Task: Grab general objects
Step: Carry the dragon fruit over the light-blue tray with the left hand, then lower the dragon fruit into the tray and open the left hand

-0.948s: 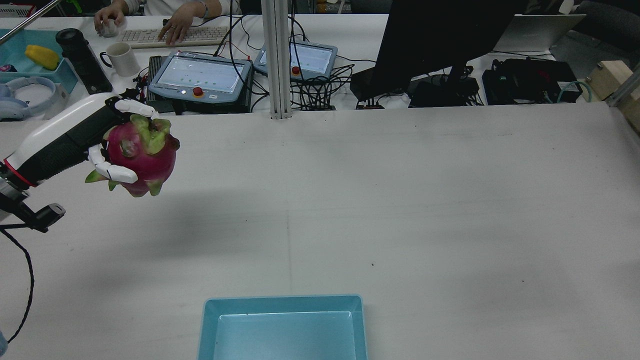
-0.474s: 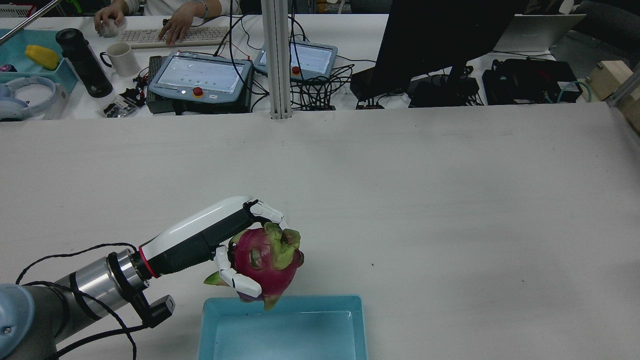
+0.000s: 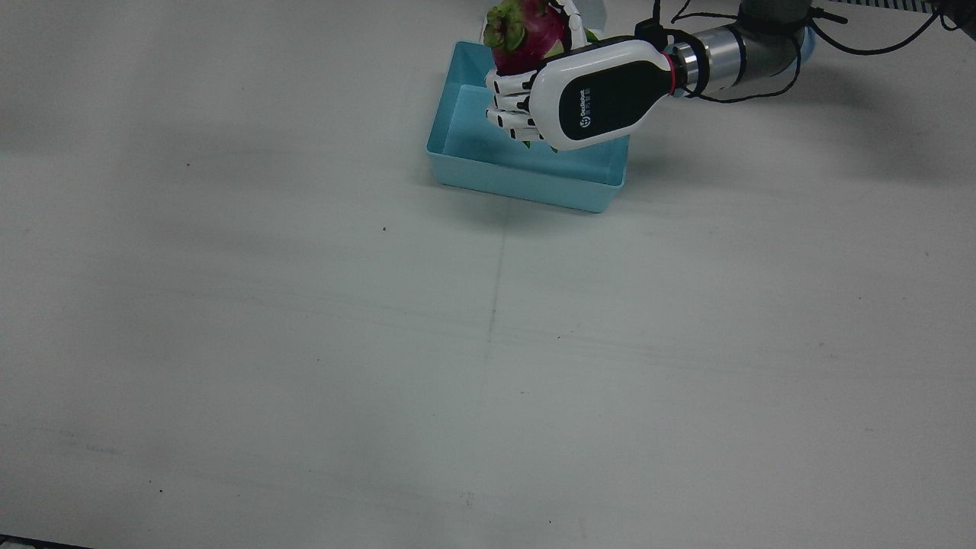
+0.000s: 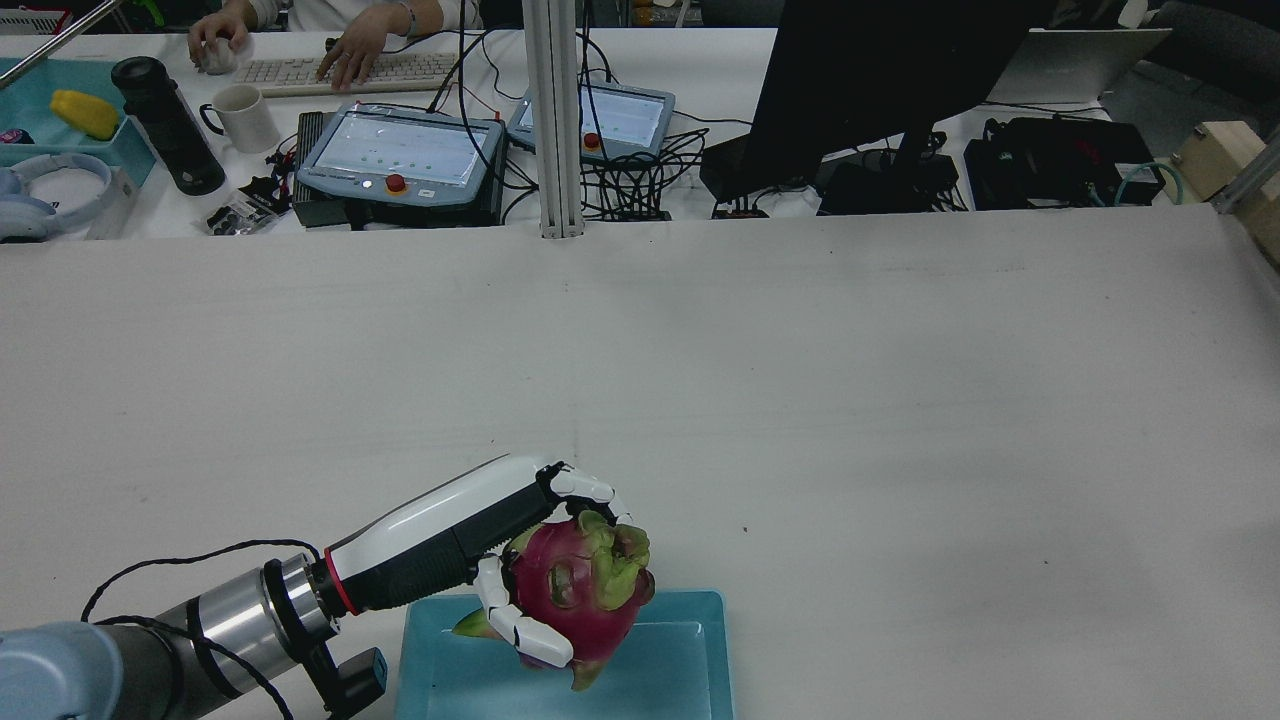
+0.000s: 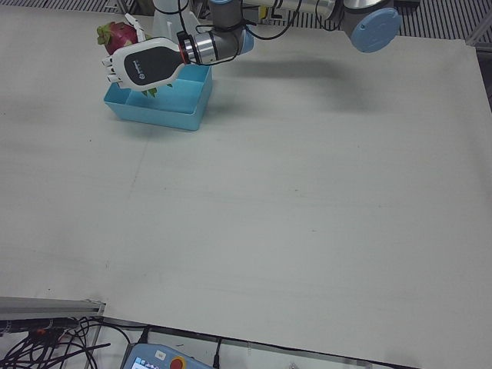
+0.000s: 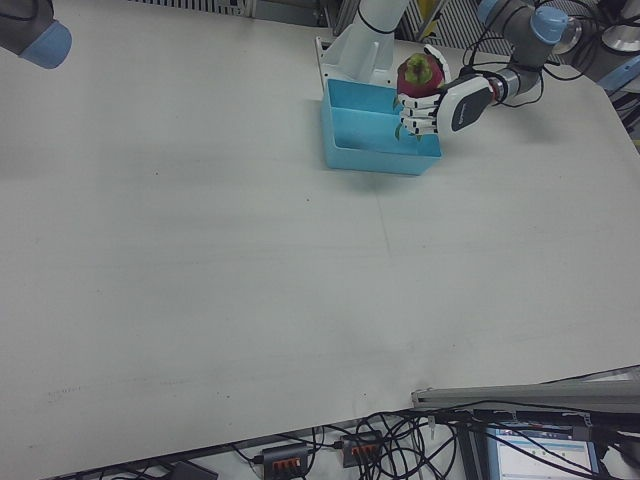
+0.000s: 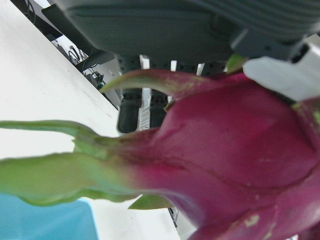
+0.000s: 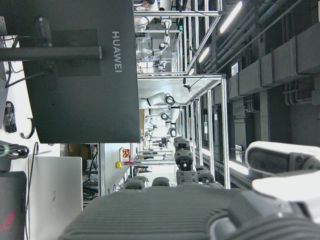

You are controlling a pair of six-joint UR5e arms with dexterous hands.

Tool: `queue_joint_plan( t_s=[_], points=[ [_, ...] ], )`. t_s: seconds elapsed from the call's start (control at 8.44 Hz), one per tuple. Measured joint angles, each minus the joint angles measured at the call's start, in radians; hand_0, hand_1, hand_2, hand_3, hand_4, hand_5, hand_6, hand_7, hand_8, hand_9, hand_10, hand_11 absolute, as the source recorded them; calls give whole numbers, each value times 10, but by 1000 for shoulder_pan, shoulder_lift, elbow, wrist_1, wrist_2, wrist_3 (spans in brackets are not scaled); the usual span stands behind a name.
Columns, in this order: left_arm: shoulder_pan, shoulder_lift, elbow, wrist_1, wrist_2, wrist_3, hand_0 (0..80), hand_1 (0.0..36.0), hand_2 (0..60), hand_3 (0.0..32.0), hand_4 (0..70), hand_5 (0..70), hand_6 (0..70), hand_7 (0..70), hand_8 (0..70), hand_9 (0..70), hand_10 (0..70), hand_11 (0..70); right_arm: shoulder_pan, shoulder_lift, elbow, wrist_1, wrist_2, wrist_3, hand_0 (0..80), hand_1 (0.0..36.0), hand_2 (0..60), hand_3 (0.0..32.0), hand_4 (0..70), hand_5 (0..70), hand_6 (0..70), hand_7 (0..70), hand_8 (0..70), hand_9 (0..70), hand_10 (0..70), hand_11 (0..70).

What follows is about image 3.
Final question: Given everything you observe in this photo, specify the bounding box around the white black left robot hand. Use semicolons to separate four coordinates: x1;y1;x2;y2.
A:
484;0;679;152

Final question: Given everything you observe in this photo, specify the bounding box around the pink dragon fruit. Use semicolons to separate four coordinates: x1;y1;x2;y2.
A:
482;0;603;77

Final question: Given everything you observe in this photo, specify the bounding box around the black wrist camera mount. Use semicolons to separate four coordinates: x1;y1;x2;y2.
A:
634;18;670;48

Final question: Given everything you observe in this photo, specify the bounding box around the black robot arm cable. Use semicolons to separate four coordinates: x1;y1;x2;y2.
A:
631;0;976;105

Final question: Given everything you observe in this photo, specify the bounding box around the light blue plastic bin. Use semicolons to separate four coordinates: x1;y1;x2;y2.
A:
425;40;631;214

